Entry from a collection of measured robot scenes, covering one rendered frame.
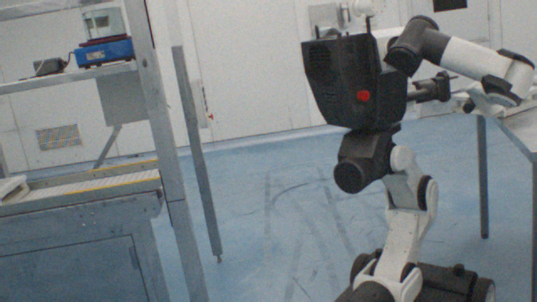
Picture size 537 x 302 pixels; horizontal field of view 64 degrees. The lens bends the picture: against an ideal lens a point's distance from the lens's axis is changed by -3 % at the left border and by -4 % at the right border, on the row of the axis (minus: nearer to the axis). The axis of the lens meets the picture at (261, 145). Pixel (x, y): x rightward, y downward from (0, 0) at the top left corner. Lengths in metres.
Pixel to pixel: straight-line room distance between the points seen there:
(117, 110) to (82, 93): 3.92
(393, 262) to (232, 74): 3.83
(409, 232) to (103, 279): 1.18
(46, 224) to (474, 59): 1.47
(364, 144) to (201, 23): 4.01
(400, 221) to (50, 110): 4.76
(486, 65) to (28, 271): 1.69
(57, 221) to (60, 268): 0.22
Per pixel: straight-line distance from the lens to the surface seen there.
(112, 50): 1.61
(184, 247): 1.60
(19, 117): 6.08
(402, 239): 1.82
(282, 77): 5.26
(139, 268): 1.78
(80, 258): 1.82
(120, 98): 1.76
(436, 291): 1.97
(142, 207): 1.63
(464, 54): 1.30
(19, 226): 1.78
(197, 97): 2.43
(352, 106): 1.37
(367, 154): 1.42
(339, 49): 1.33
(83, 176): 1.93
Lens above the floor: 1.25
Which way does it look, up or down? 14 degrees down
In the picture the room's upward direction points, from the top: 9 degrees counter-clockwise
